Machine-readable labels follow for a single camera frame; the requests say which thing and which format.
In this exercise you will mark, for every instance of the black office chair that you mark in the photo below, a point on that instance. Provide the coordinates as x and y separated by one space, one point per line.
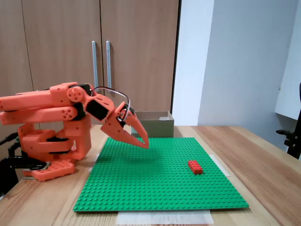
294 143

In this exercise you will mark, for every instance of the wide masking tape strip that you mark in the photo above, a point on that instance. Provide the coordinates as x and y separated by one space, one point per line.
164 217

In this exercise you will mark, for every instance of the black table clamp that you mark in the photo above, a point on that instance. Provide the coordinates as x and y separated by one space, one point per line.
14 161

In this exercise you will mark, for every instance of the brown wooden cabinet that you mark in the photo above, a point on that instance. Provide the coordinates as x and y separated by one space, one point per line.
58 35

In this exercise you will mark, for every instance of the red lego block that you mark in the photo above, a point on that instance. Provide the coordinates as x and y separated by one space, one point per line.
195 167

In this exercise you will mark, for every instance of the cardboard box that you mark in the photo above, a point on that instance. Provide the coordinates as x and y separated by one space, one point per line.
157 128

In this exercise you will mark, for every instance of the short masking tape strip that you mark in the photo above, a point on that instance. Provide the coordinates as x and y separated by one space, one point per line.
90 168
222 166

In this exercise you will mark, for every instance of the green lego baseplate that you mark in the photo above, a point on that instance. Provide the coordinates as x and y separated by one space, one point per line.
152 183

